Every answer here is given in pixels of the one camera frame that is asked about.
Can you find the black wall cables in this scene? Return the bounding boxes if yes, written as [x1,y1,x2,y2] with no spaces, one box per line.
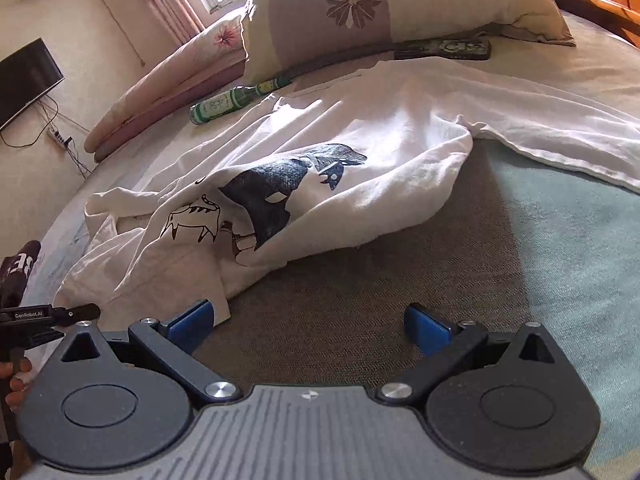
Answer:
[0,97,93,178]

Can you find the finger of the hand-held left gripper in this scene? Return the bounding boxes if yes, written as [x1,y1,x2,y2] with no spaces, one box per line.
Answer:
[20,326,69,350]
[52,303,101,326]

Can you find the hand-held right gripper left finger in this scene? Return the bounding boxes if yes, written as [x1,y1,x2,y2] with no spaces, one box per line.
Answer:
[61,299,240,406]

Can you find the white printed t-shirt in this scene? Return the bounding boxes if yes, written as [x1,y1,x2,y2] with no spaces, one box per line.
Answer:
[52,57,640,311]

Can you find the floral patchwork pillow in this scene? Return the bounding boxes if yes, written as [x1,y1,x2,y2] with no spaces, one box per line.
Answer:
[240,0,576,73]

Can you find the wall-mounted television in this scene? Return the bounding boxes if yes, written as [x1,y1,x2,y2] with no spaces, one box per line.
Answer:
[0,37,66,133]

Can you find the person's left hand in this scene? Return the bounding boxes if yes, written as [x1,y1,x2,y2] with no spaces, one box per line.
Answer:
[0,359,35,412]

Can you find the thin hanging cord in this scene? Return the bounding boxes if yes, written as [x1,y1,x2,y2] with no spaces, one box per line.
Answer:
[90,0,147,68]

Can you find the person's maroon printed clothing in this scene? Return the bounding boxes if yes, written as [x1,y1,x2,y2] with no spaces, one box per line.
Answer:
[0,240,42,307]

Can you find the folded pink floral quilt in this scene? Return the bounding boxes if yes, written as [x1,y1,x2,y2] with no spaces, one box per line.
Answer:
[82,12,248,163]

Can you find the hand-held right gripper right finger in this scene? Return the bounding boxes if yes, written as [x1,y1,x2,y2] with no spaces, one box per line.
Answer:
[377,304,556,403]

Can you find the green glass bottle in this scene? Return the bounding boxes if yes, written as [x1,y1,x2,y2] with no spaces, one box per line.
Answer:
[189,77,293,126]

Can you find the phone in cartoon case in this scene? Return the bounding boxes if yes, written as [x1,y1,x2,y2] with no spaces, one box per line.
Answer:
[392,37,493,62]

